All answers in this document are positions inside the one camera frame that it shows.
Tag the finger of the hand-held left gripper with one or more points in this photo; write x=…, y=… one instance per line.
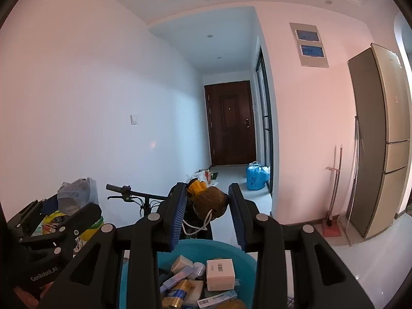
x=64, y=231
x=25, y=215

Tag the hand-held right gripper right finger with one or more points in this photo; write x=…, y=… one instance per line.
x=238, y=220

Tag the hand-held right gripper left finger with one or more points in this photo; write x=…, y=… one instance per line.
x=178, y=220

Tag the blue plastic basin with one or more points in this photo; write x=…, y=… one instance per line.
x=193, y=247

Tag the large white box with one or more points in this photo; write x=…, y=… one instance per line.
x=220, y=275

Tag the blue tube with pink label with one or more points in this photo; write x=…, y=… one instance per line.
x=175, y=281

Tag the yellow plastic bag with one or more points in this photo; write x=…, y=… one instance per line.
x=51, y=219

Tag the yellow bucket with green rim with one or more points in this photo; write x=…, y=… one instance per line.
x=95, y=228

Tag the grey plastic bag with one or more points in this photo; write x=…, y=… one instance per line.
x=75, y=193

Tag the blue plastic bag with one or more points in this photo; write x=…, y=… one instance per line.
x=257, y=175

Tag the black bicycle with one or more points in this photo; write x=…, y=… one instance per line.
x=135, y=194

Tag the white bag by door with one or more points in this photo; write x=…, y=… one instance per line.
x=202, y=175

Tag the small white jar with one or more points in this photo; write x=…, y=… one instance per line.
x=199, y=269

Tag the black box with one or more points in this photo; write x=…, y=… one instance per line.
x=164, y=276

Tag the gold and blue box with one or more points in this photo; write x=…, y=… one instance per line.
x=190, y=291

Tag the white and blue box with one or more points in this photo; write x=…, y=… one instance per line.
x=217, y=298

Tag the orange soap box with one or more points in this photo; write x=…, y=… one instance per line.
x=231, y=305

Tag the dark wooden door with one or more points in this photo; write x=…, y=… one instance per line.
x=230, y=122

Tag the black framed glass door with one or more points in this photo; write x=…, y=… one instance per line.
x=265, y=122

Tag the beige refrigerator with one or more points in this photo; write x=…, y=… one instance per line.
x=379, y=141

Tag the white light switch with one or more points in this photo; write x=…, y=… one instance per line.
x=134, y=119

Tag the wall electrical panel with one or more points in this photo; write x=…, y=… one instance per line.
x=309, y=45

